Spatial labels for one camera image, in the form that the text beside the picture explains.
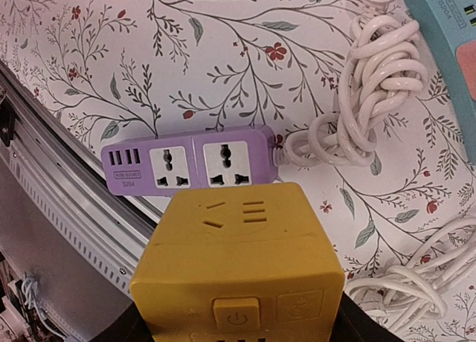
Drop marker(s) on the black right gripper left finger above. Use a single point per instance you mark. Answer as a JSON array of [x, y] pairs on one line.
[[128, 327]]

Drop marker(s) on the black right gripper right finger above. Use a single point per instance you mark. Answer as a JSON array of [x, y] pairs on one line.
[[352, 324]]

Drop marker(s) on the yellow cube socket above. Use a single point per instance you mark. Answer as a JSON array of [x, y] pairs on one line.
[[248, 263]]

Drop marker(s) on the pink charger plug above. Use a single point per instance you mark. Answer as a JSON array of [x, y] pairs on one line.
[[466, 59]]

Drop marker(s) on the purple power strip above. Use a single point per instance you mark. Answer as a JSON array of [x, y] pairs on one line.
[[238, 156]]

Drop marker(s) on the floral table mat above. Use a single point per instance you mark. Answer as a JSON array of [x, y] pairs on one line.
[[108, 70]]

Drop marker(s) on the teal power strip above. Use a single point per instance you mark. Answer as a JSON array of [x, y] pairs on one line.
[[446, 25]]

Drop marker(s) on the aluminium front rail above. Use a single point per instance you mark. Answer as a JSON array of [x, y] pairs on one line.
[[60, 226]]

